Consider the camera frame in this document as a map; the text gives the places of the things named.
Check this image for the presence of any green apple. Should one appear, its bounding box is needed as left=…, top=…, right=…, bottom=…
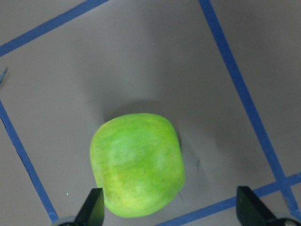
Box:
left=90, top=113, right=185, bottom=218

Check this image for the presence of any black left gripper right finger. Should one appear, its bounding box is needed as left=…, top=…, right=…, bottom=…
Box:
left=236, top=186, right=278, bottom=226

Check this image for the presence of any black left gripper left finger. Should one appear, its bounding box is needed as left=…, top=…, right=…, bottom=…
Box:
left=74, top=188, right=104, bottom=226

